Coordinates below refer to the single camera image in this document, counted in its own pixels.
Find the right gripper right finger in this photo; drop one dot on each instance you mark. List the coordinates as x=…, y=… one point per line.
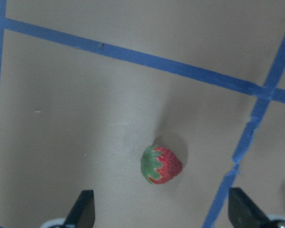
x=244, y=213

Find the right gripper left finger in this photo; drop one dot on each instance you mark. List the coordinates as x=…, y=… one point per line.
x=82, y=214

